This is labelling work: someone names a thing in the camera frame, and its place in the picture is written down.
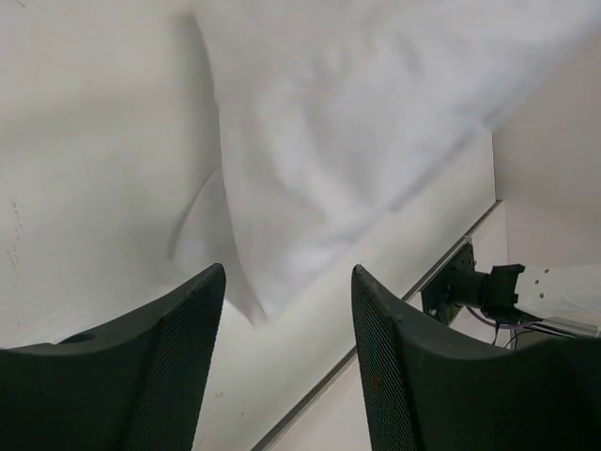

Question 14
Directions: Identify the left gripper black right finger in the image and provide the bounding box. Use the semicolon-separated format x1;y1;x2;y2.
351;266;600;450

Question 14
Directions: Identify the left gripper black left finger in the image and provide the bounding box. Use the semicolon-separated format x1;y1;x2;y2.
1;264;226;450

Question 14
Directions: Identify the white skirt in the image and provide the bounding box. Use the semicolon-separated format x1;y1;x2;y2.
174;1;600;324

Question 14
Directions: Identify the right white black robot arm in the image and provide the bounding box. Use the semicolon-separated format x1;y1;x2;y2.
447;264;600;338

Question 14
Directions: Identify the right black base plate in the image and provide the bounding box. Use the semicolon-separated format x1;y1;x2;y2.
421;240;477;325

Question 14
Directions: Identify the aluminium table edge rail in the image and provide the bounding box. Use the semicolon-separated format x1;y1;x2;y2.
254;201;507;451

